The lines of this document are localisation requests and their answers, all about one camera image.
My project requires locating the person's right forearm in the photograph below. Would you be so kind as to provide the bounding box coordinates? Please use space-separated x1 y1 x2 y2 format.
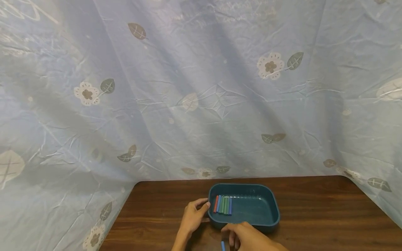
269 239 289 251

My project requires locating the person's left forearm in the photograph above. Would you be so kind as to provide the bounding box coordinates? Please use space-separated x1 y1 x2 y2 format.
171 228 192 251

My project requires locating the person's left hand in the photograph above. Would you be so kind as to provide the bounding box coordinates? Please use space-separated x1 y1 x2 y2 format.
179 198 211 235

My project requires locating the teal rectangular tray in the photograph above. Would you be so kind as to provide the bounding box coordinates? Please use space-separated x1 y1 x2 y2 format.
208 183 281 233

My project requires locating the row of coloured sticks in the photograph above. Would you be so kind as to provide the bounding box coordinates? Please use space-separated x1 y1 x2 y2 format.
214 195 232 216

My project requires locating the person's right hand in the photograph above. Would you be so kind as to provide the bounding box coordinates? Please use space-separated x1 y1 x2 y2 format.
221 221 273 251

